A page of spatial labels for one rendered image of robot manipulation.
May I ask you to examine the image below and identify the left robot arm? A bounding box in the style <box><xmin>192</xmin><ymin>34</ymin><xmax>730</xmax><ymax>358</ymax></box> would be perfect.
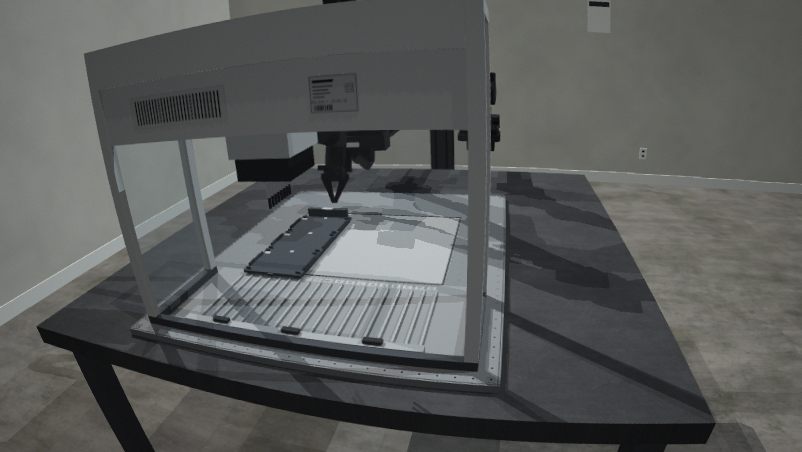
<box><xmin>490</xmin><ymin>72</ymin><xmax>499</xmax><ymax>136</ymax></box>

